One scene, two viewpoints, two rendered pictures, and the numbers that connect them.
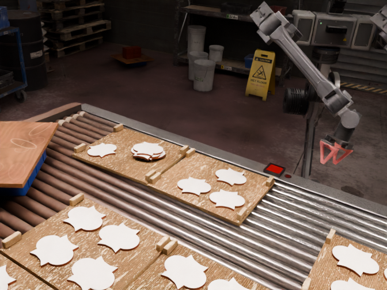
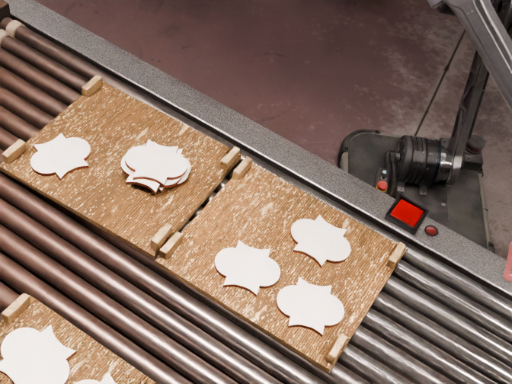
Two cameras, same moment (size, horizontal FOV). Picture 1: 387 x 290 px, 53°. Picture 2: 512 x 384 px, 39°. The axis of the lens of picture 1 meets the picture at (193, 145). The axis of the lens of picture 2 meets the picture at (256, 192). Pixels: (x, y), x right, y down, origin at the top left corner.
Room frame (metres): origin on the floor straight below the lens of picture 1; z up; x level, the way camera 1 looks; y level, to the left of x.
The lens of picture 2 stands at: (0.47, 0.09, 2.18)
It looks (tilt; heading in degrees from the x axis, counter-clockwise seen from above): 50 degrees down; 354
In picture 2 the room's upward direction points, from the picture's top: 11 degrees clockwise
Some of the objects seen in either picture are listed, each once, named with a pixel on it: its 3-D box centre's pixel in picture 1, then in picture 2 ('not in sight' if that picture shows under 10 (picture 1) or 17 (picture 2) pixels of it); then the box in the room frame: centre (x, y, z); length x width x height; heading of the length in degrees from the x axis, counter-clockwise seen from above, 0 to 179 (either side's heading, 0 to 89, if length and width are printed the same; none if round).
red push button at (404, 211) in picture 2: (274, 170); (406, 214); (1.51, -0.37, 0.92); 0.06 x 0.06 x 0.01; 60
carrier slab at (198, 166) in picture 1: (212, 183); (284, 256); (1.36, -0.09, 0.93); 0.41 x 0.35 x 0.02; 60
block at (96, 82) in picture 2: (118, 128); (91, 85); (1.78, 0.39, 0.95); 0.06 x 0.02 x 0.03; 152
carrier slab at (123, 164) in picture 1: (132, 153); (124, 161); (1.57, 0.28, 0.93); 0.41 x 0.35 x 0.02; 62
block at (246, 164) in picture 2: (190, 152); (242, 168); (1.57, 0.01, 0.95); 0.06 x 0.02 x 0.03; 150
